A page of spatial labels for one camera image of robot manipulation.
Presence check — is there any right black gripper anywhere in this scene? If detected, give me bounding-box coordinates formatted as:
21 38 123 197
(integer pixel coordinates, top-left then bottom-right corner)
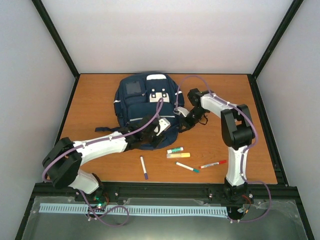
179 107 208 133

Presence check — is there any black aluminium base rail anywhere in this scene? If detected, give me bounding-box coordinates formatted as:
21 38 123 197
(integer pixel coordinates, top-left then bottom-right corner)
31 182 302 207

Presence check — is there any navy blue backpack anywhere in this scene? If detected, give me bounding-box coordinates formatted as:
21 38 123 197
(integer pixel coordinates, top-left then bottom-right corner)
95 72 185 150

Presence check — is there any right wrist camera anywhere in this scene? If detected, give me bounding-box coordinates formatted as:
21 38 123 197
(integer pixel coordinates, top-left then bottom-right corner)
173 106 190 118

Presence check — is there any yellow highlighter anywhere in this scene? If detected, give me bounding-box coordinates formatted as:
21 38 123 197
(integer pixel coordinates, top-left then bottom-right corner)
166 152 191 159

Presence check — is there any teal cap marker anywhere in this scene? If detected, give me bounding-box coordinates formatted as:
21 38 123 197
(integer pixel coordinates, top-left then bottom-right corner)
175 161 200 173

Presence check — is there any left black frame post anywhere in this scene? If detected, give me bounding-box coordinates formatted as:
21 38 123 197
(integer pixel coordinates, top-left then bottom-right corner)
31 0 80 79

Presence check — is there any light blue cable duct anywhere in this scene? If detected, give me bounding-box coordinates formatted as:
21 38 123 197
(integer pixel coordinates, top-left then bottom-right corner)
38 203 228 218

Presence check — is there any purple cap marker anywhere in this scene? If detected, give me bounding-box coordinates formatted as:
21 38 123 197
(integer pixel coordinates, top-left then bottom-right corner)
140 156 149 180

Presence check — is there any red cap marker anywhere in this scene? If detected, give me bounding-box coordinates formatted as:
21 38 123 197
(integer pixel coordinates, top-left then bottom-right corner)
199 160 228 169

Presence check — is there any black frame post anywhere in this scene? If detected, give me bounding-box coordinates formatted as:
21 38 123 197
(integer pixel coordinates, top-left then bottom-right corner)
251 0 305 78
31 0 80 79

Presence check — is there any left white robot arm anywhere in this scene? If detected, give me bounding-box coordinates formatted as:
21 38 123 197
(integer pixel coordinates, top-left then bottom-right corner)
42 116 171 202

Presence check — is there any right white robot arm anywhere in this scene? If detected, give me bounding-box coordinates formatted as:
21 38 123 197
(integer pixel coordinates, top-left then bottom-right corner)
174 88 258 203

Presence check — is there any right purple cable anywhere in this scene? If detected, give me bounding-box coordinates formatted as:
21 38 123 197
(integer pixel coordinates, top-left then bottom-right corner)
173 74 273 223

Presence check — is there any small circuit board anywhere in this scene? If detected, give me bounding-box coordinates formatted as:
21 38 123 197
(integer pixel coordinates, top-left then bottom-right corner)
93 196 109 209

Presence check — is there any green white glue stick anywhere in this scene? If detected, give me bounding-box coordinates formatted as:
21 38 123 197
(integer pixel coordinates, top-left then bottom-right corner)
166 146 184 154

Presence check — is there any right black frame post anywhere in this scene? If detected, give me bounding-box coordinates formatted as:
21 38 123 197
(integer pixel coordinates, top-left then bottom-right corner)
251 0 305 78

